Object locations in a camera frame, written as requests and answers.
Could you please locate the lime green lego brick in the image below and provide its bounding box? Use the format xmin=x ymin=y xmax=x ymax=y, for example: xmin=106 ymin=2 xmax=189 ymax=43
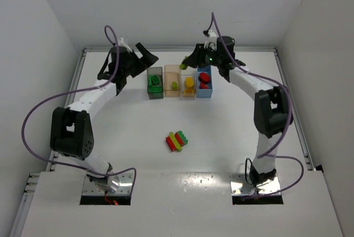
xmin=180 ymin=61 xmax=188 ymax=70

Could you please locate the red flower lego piece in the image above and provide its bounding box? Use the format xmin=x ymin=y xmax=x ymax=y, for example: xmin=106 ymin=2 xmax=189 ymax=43
xmin=199 ymin=72 xmax=211 ymax=84

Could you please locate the yellow round lego piece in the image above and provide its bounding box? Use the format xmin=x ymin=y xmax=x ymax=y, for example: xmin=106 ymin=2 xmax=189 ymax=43
xmin=185 ymin=77 xmax=194 ymax=89

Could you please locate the red curved lego piece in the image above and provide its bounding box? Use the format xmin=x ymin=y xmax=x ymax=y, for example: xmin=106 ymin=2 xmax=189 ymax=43
xmin=199 ymin=82 xmax=209 ymax=89

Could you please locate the small lime green lego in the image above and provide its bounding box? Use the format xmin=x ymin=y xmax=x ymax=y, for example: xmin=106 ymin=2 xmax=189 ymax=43
xmin=171 ymin=82 xmax=178 ymax=91

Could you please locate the red green lego stack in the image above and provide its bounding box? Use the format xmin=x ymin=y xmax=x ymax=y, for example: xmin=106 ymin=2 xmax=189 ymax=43
xmin=165 ymin=130 xmax=189 ymax=152

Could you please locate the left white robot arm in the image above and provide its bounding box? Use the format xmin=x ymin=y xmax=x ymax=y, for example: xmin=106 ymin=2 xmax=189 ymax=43
xmin=50 ymin=43 xmax=158 ymax=180

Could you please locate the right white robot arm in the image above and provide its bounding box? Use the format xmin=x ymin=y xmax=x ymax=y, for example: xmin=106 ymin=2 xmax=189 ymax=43
xmin=180 ymin=36 xmax=293 ymax=187

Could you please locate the grey transparent container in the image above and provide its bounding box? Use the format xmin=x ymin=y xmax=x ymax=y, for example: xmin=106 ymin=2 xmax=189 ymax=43
xmin=147 ymin=67 xmax=164 ymax=99

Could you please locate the clear transparent container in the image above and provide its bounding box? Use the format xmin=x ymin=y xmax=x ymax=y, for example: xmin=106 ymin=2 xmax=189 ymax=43
xmin=180 ymin=67 xmax=196 ymax=99

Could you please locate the orange transparent container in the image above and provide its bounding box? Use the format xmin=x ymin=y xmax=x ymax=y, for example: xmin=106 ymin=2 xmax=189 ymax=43
xmin=164 ymin=65 xmax=181 ymax=97

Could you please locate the blue container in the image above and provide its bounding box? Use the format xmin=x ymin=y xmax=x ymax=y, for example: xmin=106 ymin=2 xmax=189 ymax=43
xmin=196 ymin=66 xmax=213 ymax=98

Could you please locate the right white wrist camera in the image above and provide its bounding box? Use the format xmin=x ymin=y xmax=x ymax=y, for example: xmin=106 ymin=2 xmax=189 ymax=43
xmin=203 ymin=29 xmax=217 ymax=50

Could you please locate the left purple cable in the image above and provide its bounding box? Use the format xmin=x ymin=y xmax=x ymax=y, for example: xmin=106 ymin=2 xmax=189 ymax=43
xmin=21 ymin=25 xmax=138 ymax=185

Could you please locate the back aluminium frame rail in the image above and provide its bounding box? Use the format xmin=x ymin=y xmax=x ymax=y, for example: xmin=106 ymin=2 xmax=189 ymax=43
xmin=83 ymin=46 xmax=277 ymax=52

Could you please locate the left aluminium frame rail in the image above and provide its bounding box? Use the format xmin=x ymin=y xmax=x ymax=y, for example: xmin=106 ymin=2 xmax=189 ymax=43
xmin=45 ymin=49 xmax=86 ymax=172

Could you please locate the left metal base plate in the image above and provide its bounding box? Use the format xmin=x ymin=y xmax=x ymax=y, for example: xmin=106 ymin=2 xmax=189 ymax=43
xmin=82 ymin=173 xmax=134 ymax=197

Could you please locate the metal base plate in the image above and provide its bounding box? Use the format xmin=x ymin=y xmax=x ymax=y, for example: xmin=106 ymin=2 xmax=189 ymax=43
xmin=82 ymin=173 xmax=134 ymax=197
xmin=230 ymin=173 xmax=282 ymax=197

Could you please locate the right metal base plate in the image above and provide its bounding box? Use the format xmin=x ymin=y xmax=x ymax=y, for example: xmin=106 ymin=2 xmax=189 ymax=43
xmin=230 ymin=173 xmax=282 ymax=197

